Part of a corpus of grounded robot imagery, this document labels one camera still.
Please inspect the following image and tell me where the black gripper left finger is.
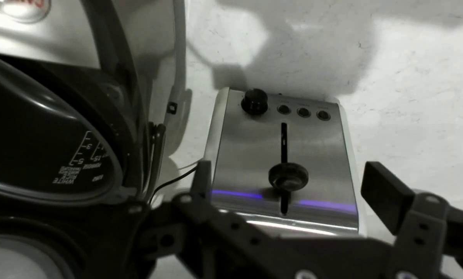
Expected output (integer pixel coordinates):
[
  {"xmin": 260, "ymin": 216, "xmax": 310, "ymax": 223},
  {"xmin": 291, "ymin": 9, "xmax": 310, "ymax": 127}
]
[{"xmin": 128, "ymin": 159, "xmax": 305, "ymax": 279}]

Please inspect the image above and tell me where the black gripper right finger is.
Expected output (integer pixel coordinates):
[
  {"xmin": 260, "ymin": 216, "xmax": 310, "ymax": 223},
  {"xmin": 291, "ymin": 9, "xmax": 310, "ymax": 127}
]
[{"xmin": 361, "ymin": 159, "xmax": 463, "ymax": 279}]

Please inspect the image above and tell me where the black toaster lever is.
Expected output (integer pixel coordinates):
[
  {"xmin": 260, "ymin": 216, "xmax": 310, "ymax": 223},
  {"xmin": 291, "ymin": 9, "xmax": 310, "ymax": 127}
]
[{"xmin": 266, "ymin": 161, "xmax": 311, "ymax": 193}]

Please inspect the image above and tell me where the white polka dot steel toaster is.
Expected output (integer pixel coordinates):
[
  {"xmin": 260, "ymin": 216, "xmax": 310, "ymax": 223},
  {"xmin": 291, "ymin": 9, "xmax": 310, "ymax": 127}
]
[{"xmin": 203, "ymin": 85, "xmax": 367, "ymax": 240}]

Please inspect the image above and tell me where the black toaster dial knob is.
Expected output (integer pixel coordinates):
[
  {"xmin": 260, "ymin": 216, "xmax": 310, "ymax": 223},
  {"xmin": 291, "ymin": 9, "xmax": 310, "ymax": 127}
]
[{"xmin": 240, "ymin": 86, "xmax": 271, "ymax": 117}]

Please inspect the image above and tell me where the steel rice cooker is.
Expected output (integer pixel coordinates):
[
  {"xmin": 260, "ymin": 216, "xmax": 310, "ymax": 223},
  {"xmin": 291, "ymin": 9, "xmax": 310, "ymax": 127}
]
[{"xmin": 0, "ymin": 0, "xmax": 193, "ymax": 279}]

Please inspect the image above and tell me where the thin black power cable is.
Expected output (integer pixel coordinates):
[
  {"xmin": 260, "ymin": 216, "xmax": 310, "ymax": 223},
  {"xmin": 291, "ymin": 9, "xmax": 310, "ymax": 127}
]
[{"xmin": 149, "ymin": 159, "xmax": 201, "ymax": 204}]

